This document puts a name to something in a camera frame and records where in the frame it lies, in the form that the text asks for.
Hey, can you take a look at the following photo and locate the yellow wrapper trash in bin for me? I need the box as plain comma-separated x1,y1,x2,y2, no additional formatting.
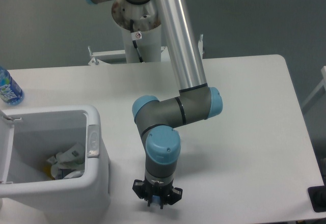
42,166,55,180

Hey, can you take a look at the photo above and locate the white trash can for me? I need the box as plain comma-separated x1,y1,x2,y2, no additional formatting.
1,105,110,212

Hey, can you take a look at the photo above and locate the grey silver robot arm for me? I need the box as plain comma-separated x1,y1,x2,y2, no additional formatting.
86,0,223,207

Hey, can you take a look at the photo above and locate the white metal base bracket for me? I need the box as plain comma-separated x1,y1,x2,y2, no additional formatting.
88,34,205,65

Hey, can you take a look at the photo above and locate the white frame at right edge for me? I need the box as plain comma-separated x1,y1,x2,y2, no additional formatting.
301,66,325,115

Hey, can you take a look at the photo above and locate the black cable on pedestal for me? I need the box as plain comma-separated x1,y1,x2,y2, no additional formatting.
129,19,144,63

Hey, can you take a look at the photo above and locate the blue labelled water bottle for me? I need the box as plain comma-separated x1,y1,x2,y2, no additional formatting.
1,67,24,106

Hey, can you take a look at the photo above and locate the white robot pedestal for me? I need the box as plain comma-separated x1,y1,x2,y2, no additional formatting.
112,0,161,63

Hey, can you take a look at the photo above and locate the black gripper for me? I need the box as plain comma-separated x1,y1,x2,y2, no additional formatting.
132,178,183,209

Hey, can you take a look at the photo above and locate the crushed clear plastic bottle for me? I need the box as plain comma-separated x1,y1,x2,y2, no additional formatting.
148,195,161,207

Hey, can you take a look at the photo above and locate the black clamp at table edge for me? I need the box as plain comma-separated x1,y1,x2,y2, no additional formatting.
308,185,325,213

